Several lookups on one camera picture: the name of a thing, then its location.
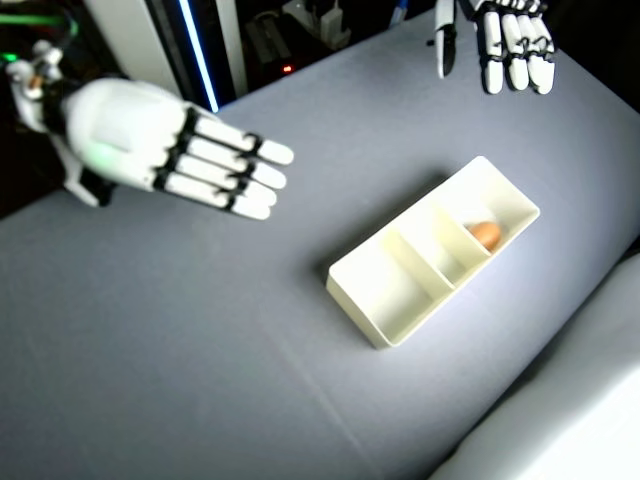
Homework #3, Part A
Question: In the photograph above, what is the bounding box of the brown egg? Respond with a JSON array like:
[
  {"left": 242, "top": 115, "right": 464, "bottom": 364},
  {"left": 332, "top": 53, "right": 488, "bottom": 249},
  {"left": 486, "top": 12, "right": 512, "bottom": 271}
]
[{"left": 464, "top": 220, "right": 503, "bottom": 251}]

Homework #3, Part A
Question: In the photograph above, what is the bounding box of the white cabinet with blue light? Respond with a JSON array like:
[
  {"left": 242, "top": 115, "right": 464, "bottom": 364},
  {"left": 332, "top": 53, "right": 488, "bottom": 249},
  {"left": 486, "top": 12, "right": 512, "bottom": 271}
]
[{"left": 84, "top": 0, "right": 249, "bottom": 114}]

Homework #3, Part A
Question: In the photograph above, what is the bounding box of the black device with red light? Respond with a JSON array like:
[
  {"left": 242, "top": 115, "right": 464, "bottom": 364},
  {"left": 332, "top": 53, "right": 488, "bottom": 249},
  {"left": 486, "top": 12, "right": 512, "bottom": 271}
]
[{"left": 244, "top": 9, "right": 326, "bottom": 91}]

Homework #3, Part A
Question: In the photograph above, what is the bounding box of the grey table cloth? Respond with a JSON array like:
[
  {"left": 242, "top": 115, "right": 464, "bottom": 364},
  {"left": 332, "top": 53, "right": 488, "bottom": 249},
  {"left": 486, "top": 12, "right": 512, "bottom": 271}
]
[{"left": 0, "top": 7, "right": 640, "bottom": 480}]

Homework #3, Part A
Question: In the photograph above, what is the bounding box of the white three-well tray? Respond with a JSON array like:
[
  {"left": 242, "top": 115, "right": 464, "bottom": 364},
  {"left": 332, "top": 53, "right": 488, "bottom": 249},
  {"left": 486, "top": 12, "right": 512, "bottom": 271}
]
[{"left": 326, "top": 154, "right": 541, "bottom": 350}]

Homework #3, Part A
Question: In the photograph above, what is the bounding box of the large white surface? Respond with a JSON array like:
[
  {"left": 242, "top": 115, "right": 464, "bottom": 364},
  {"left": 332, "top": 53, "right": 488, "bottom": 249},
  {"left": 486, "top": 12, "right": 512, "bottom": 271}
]
[{"left": 429, "top": 254, "right": 640, "bottom": 480}]

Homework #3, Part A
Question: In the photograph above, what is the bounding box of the green cable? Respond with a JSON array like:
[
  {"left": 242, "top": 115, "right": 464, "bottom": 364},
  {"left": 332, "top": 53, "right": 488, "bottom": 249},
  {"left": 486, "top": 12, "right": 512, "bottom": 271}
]
[{"left": 0, "top": 12, "right": 81, "bottom": 41}]

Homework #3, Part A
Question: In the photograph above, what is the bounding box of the white plastic bracket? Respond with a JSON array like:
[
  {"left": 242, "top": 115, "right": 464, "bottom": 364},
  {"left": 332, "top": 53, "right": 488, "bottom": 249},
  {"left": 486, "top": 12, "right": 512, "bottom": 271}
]
[{"left": 282, "top": 0, "right": 352, "bottom": 51}]

